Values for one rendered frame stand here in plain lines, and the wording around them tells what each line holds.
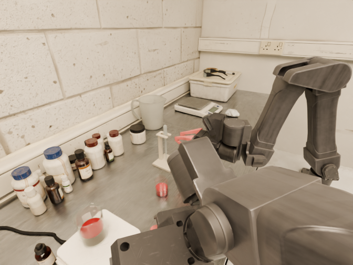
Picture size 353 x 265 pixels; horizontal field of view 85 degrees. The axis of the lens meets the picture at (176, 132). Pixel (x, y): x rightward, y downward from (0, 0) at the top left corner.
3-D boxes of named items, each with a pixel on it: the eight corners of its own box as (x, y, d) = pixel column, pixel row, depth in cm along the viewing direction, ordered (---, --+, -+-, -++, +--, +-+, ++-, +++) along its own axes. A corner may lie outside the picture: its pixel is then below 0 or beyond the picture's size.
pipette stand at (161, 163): (180, 161, 76) (181, 132, 69) (169, 172, 70) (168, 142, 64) (164, 154, 79) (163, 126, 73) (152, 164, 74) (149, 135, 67)
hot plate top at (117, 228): (143, 233, 41) (142, 231, 41) (97, 292, 32) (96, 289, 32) (103, 210, 46) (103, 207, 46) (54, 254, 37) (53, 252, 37)
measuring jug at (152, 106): (130, 130, 97) (125, 102, 90) (136, 120, 108) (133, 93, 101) (166, 132, 96) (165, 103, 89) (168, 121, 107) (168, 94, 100)
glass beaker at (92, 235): (74, 245, 38) (63, 218, 34) (93, 222, 43) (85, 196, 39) (100, 256, 37) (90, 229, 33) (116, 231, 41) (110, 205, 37)
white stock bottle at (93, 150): (107, 159, 76) (102, 135, 71) (103, 169, 71) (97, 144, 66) (91, 160, 76) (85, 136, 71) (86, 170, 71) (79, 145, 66)
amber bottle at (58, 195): (55, 206, 57) (45, 183, 53) (48, 201, 58) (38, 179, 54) (66, 197, 60) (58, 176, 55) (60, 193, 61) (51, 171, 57)
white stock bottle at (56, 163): (65, 172, 70) (54, 142, 64) (80, 177, 67) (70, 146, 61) (47, 185, 64) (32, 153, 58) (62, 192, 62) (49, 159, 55)
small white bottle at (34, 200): (49, 206, 57) (39, 184, 53) (42, 216, 54) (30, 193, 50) (38, 206, 57) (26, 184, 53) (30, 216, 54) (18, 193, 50)
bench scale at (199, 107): (210, 120, 108) (211, 112, 106) (173, 110, 121) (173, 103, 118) (223, 110, 122) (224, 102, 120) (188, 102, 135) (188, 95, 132)
